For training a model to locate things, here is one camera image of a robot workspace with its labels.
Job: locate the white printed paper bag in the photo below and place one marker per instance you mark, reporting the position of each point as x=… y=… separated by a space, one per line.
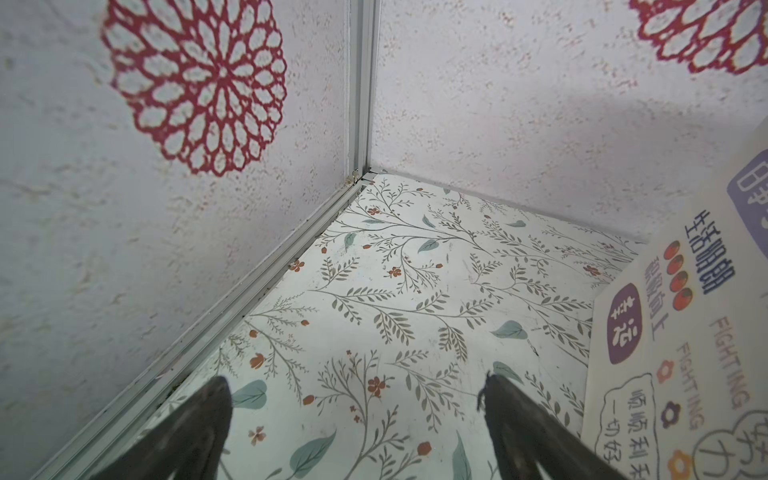
x=677 y=376

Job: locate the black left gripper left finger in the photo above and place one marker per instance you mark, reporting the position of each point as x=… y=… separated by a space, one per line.
x=187 y=444

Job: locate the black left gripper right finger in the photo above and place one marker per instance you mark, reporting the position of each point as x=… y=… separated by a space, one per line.
x=529 y=443

